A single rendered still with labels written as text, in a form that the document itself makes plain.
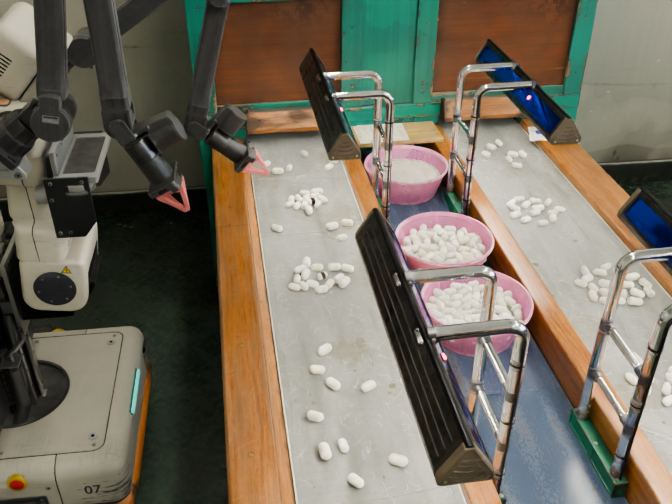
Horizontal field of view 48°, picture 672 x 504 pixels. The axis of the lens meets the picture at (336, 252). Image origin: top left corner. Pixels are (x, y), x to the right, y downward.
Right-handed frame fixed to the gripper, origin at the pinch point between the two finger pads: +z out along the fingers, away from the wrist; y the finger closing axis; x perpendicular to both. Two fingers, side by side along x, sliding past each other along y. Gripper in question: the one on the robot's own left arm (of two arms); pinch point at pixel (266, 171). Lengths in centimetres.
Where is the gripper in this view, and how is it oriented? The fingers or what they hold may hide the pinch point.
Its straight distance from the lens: 216.3
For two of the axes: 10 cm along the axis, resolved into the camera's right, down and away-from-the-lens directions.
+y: -1.5, -5.6, 8.1
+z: 7.4, 4.8, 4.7
